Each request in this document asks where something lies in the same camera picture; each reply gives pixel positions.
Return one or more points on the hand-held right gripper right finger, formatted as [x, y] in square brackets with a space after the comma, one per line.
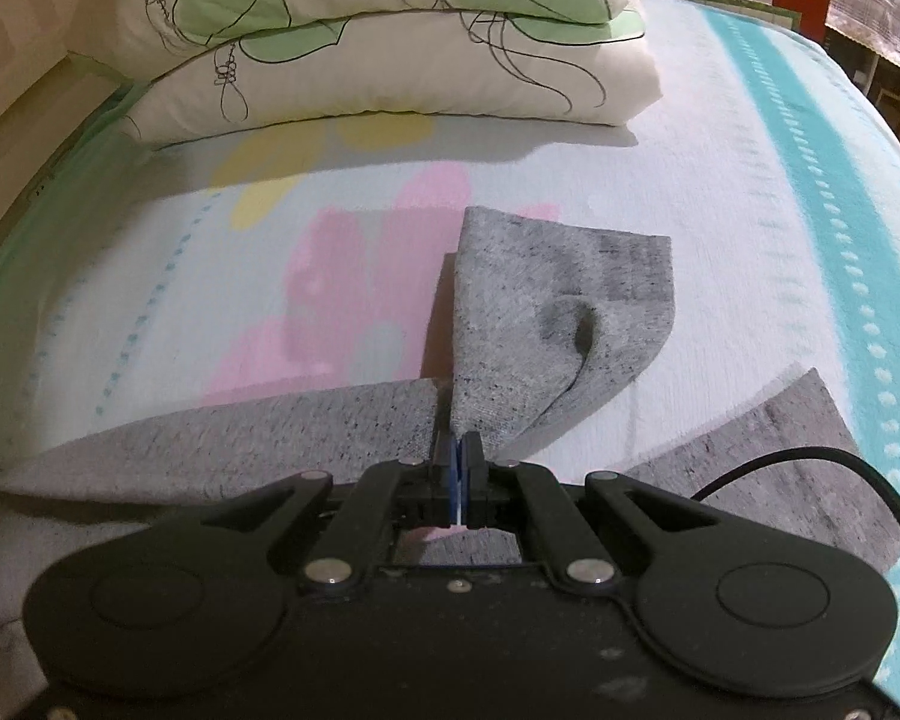
[471, 469]

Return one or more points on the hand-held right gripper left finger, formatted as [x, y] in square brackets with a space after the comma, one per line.
[445, 469]

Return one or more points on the grey pants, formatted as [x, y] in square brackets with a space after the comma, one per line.
[510, 315]

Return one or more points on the pastel printed blanket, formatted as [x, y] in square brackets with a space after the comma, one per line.
[720, 187]

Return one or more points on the beige bed frame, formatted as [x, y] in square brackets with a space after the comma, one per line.
[11, 157]

